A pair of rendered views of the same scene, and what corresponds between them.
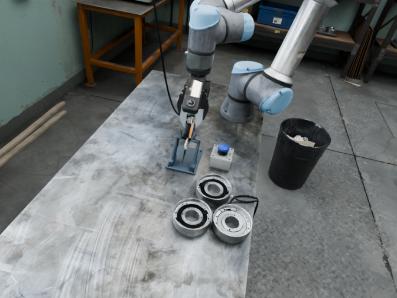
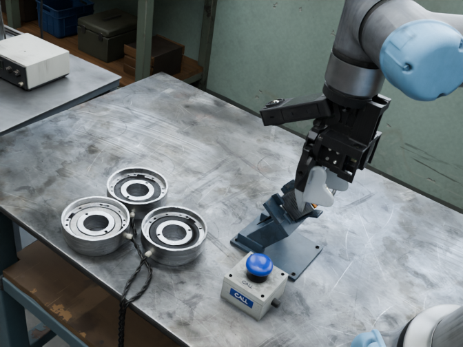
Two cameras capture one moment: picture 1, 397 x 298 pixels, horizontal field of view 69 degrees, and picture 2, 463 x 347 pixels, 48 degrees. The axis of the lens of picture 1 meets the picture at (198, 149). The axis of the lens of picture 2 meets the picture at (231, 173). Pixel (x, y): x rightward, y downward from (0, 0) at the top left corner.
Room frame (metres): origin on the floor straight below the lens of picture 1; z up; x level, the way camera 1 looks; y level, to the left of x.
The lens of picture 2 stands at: (0.89, -0.60, 1.40)
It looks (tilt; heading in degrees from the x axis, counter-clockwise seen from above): 36 degrees down; 112
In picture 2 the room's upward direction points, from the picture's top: 10 degrees clockwise
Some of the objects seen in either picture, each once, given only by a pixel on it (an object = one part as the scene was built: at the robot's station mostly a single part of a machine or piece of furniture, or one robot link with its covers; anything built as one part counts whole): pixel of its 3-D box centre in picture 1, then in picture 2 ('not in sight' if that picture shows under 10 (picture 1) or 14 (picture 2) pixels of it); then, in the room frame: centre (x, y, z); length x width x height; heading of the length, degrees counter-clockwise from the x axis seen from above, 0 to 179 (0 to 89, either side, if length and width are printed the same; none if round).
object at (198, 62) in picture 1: (198, 58); (356, 71); (0.78, 0.04, 1.14); 0.08 x 0.08 x 0.05
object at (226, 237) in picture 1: (231, 224); (96, 226); (0.48, -0.12, 0.82); 0.10 x 0.10 x 0.04
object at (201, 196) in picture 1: (213, 190); (173, 236); (0.60, -0.06, 0.82); 0.10 x 0.10 x 0.04
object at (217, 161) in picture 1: (221, 156); (257, 286); (0.76, -0.08, 0.82); 0.08 x 0.07 x 0.05; 172
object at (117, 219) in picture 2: (231, 224); (96, 226); (0.48, -0.12, 0.82); 0.08 x 0.08 x 0.02
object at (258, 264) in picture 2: (223, 151); (257, 272); (0.75, -0.08, 0.85); 0.04 x 0.04 x 0.05
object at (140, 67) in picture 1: (140, 31); not in sight; (3.24, 0.83, 0.39); 1.50 x 0.62 x 0.78; 172
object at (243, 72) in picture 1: (246, 79); not in sight; (1.09, -0.15, 0.97); 0.13 x 0.12 x 0.14; 38
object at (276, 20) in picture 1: (278, 15); not in sight; (4.16, -0.78, 0.56); 0.52 x 0.38 x 0.22; 79
